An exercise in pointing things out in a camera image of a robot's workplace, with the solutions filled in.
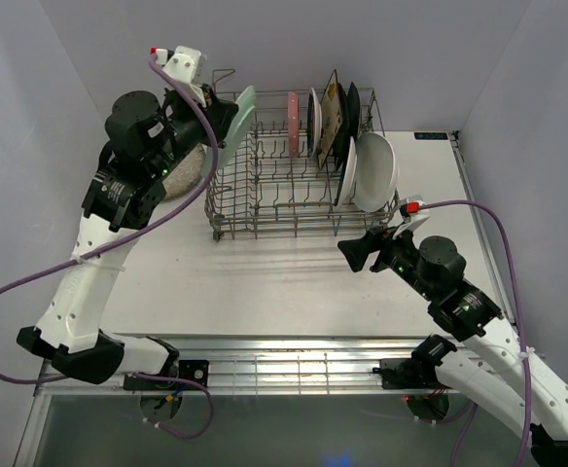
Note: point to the dark logo sticker right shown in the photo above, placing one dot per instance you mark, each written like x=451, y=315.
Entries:
x=430, y=135

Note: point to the mint green flower plate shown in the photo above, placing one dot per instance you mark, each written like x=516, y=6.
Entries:
x=240, y=125

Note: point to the cream floral square plate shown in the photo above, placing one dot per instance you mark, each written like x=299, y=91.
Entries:
x=331, y=118

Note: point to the speckled brown round plate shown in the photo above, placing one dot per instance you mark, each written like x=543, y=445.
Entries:
x=185, y=175

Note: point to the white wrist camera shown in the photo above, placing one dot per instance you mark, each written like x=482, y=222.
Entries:
x=183, y=66
x=414, y=213

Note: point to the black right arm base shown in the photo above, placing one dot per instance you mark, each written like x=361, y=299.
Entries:
x=407, y=374

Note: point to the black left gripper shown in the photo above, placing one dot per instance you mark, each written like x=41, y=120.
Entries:
x=221, y=112

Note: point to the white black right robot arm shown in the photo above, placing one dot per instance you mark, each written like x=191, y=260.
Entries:
x=521, y=391

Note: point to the grey wire dish rack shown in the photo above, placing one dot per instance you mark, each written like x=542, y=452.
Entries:
x=263, y=191

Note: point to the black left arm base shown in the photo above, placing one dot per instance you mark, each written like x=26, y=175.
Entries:
x=193, y=370

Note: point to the pink dotted scalloped plate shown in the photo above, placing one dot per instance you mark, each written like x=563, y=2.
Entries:
x=293, y=124

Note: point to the white oval plate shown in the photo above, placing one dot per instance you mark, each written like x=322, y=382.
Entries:
x=376, y=173

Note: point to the white plate green red rim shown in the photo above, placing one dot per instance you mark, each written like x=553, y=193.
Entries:
x=348, y=175

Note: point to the black floral square plate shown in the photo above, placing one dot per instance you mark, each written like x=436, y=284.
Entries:
x=341, y=144

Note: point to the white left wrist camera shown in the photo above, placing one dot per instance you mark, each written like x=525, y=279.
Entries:
x=183, y=66

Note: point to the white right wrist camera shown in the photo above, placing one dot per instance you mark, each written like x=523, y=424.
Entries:
x=414, y=213

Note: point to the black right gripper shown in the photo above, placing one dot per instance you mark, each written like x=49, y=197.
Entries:
x=356, y=251

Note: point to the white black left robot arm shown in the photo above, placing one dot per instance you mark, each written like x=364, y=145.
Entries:
x=147, y=139

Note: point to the white plate steam logo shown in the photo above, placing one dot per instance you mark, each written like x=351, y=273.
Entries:
x=314, y=123

